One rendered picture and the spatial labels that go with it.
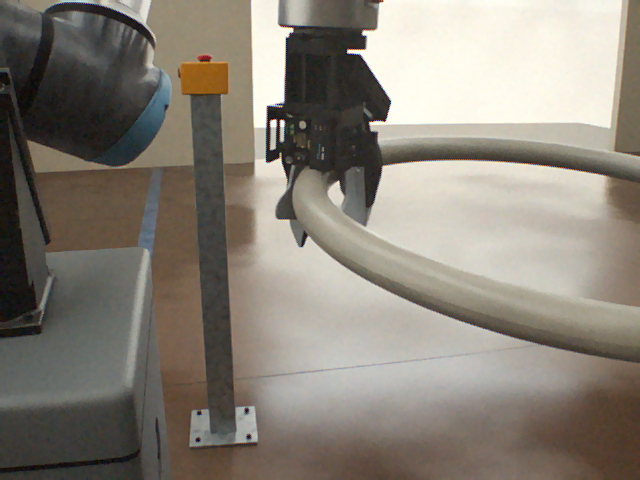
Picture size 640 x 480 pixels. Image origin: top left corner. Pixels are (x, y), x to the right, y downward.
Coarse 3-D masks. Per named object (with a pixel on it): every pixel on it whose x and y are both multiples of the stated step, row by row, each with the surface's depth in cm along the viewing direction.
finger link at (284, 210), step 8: (296, 168) 60; (304, 168) 62; (296, 176) 61; (288, 184) 61; (288, 192) 61; (280, 200) 60; (288, 200) 61; (280, 208) 60; (288, 208) 62; (280, 216) 61; (288, 216) 62; (296, 224) 64; (296, 232) 64; (304, 232) 64; (296, 240) 65; (304, 240) 65
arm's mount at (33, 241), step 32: (0, 96) 50; (0, 128) 51; (0, 160) 52; (32, 160) 60; (0, 192) 53; (32, 192) 61; (0, 224) 54; (32, 224) 61; (0, 256) 54; (32, 256) 59; (0, 288) 55; (32, 288) 58; (0, 320) 56; (32, 320) 57
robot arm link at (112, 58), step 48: (96, 0) 74; (144, 0) 81; (96, 48) 73; (144, 48) 78; (48, 96) 69; (96, 96) 72; (144, 96) 77; (48, 144) 75; (96, 144) 76; (144, 144) 79
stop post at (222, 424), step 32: (192, 64) 154; (224, 64) 155; (192, 96) 158; (192, 128) 160; (224, 192) 166; (224, 224) 169; (224, 256) 171; (224, 288) 174; (224, 320) 176; (224, 352) 179; (224, 384) 182; (192, 416) 195; (224, 416) 185; (192, 448) 180
